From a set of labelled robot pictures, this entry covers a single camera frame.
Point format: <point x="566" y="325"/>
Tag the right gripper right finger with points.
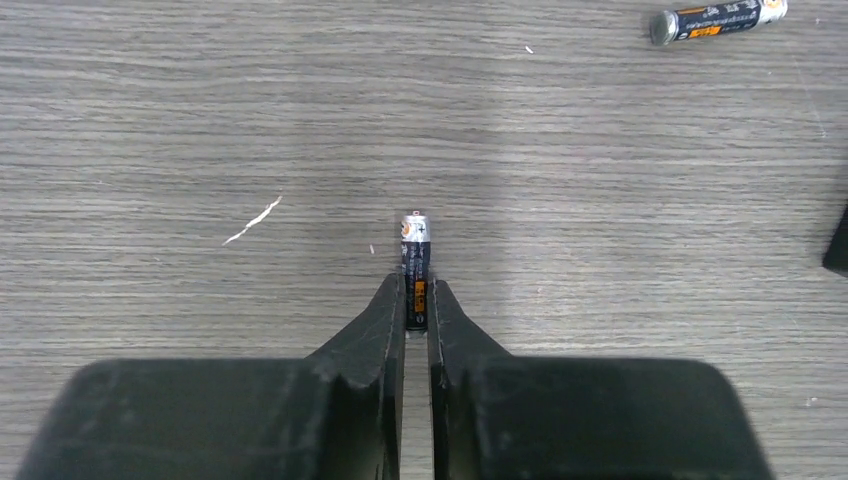
<point x="497" y="415"/>

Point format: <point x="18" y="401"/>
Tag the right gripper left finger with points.
<point x="334" y="414"/>

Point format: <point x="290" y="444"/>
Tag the AAA battery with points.
<point x="415" y="235"/>
<point x="671" y="26"/>

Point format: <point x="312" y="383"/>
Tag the black square display box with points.
<point x="835" y="258"/>

